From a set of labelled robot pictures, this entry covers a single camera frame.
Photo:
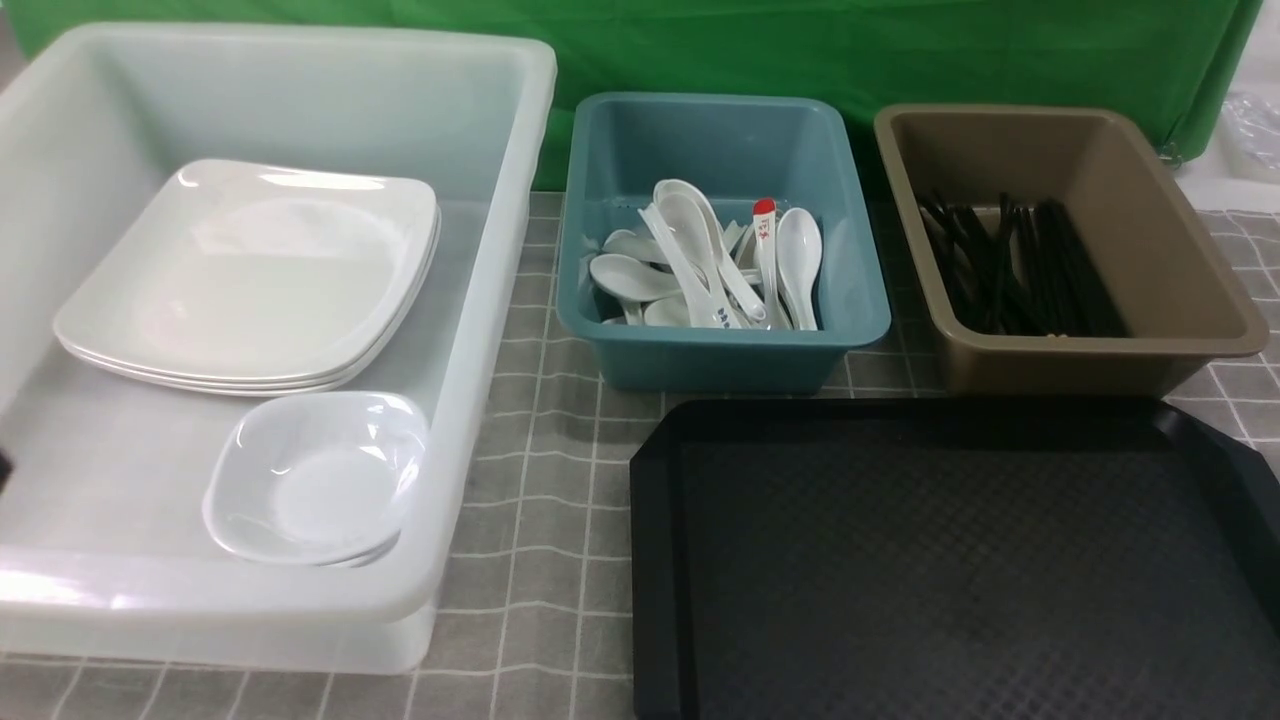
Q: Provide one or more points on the large white square plate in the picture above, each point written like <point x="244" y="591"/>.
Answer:
<point x="241" y="278"/>

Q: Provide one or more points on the white square plate top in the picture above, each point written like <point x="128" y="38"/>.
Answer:
<point x="400" y="310"/>

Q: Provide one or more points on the white square plate lower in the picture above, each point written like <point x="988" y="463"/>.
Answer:
<point x="300" y="391"/>

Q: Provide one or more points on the white ceramic spoon left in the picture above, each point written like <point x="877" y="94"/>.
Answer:
<point x="629" y="280"/>

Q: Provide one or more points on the white ceramic spoon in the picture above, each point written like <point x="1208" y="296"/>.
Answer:
<point x="629" y="280"/>
<point x="694" y="226"/>
<point x="799" y="252"/>

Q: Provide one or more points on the white ceramic spoon centre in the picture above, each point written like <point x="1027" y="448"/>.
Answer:
<point x="694" y="226"/>

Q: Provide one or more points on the white spoon red tip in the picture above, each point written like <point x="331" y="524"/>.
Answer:
<point x="764" y="227"/>

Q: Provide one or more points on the white ceramic spoon right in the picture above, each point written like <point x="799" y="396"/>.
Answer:
<point x="799" y="252"/>

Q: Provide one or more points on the teal plastic bin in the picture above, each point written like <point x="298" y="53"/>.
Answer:
<point x="736" y="150"/>

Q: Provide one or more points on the grey checked tablecloth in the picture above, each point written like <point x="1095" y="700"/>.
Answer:
<point x="535" y="619"/>

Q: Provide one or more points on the black serving tray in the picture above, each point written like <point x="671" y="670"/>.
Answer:
<point x="951" y="558"/>

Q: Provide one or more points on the small white square bowl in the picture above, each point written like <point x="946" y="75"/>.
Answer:
<point x="370" y="555"/>

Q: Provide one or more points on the black chopsticks bundle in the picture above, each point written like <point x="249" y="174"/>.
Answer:
<point x="1023" y="272"/>

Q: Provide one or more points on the brown plastic bin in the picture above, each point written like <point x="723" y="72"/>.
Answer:
<point x="1184" y="304"/>

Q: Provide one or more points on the large translucent white bin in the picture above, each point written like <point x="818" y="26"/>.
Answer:
<point x="110" y="558"/>

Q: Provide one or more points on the green backdrop cloth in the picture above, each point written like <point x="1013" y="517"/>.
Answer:
<point x="1164" y="64"/>

